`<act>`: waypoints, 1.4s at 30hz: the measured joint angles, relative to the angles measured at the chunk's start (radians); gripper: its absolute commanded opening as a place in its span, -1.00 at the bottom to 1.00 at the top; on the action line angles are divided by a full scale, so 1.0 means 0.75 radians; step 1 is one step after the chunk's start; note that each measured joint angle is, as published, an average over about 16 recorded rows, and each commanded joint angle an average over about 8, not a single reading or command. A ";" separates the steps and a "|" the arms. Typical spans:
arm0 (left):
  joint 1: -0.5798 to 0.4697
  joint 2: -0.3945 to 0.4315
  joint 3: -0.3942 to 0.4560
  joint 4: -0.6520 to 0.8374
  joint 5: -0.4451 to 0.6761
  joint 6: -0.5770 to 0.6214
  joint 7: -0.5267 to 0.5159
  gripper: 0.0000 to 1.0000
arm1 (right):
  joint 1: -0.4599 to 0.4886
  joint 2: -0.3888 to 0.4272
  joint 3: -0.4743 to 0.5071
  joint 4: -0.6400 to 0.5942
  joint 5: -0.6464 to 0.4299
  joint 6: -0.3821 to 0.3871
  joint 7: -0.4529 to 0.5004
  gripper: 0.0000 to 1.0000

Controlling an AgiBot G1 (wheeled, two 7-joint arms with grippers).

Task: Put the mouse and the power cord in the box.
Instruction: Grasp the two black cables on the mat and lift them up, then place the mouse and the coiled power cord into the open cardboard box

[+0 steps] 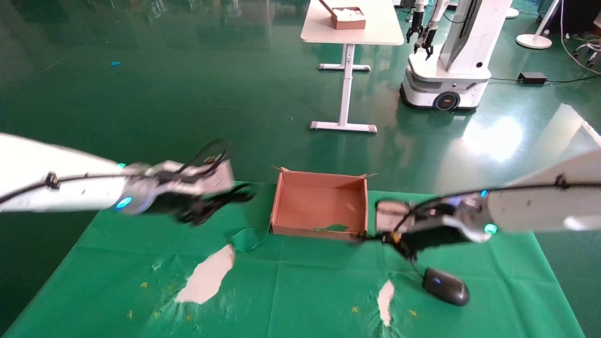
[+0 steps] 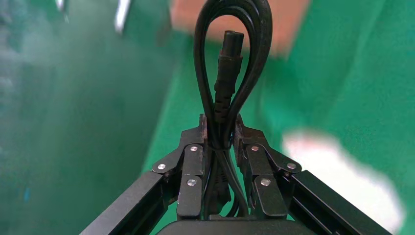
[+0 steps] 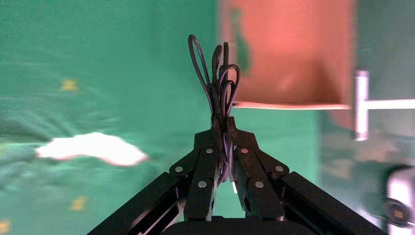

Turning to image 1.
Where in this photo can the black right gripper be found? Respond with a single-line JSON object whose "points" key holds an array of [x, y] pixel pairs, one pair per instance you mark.
{"points": [[434, 232]]}

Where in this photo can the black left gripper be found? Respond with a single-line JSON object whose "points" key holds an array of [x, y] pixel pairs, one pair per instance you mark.
{"points": [[173, 204]]}

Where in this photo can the wheeled robot arm with gripper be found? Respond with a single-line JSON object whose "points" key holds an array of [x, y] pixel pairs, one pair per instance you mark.
{"points": [[428, 37], [415, 26]]}

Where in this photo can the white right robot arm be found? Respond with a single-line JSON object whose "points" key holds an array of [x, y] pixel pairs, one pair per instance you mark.
{"points": [[549, 202]]}

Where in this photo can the open brown cardboard box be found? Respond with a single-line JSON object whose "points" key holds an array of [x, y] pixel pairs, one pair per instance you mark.
{"points": [[319, 211]]}

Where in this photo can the small brown cardboard box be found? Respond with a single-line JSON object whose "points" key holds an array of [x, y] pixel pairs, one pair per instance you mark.
{"points": [[348, 19]]}

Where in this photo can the green cloth scrap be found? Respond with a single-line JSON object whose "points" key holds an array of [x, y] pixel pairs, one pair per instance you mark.
{"points": [[332, 228]]}

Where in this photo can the green tablecloth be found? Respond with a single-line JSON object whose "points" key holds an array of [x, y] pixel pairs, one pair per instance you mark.
{"points": [[305, 281]]}

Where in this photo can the white wheeled robot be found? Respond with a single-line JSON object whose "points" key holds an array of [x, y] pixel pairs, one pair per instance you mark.
{"points": [[450, 70]]}

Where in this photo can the black power adapter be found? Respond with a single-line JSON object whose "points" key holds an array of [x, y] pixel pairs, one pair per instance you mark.
{"points": [[531, 78]]}

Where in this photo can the white round stand base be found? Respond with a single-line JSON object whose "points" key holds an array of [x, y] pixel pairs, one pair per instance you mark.
{"points": [[533, 41]]}

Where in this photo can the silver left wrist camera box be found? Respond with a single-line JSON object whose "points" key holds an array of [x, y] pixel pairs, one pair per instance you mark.
{"points": [[202, 178]]}

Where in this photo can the white pedestal table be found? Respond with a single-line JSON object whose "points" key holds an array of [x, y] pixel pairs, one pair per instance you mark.
{"points": [[350, 28]]}

